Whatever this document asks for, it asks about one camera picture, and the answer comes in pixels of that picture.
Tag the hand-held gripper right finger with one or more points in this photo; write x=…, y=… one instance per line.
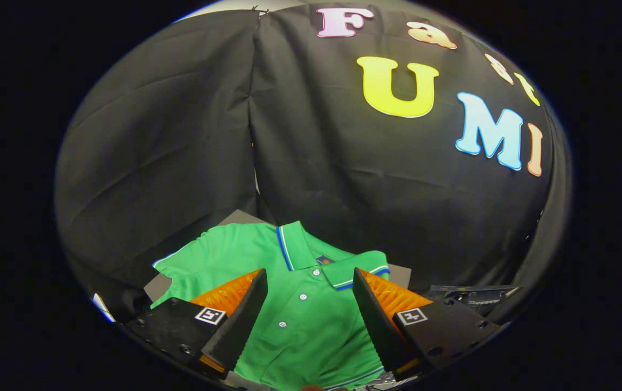
x=376, y=320

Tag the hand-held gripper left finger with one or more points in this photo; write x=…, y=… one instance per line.
x=245, y=320

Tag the green polo shirt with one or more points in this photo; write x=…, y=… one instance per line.
x=310, y=331

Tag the grey and black cabinet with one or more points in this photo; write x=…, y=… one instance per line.
x=157, y=287

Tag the black backdrop cloth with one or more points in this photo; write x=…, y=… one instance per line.
x=343, y=190

